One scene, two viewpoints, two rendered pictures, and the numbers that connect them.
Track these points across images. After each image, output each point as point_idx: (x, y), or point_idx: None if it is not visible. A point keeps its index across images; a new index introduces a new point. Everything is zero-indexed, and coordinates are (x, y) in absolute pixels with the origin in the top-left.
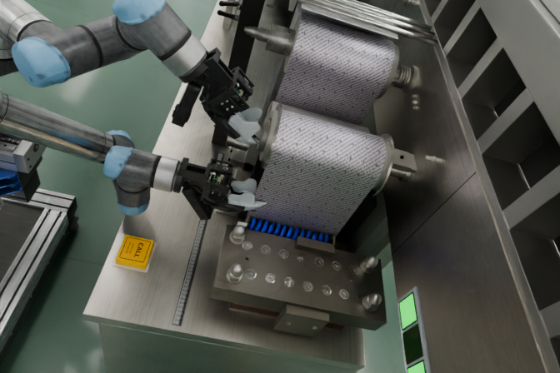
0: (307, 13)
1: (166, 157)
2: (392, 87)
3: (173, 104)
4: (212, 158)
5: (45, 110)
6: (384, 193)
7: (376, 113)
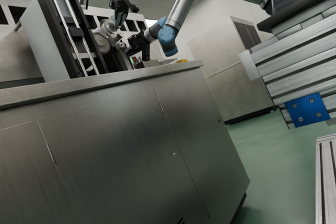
0: (39, 6)
1: (147, 28)
2: (31, 58)
3: (113, 72)
4: (132, 34)
5: None
6: (86, 70)
7: (38, 75)
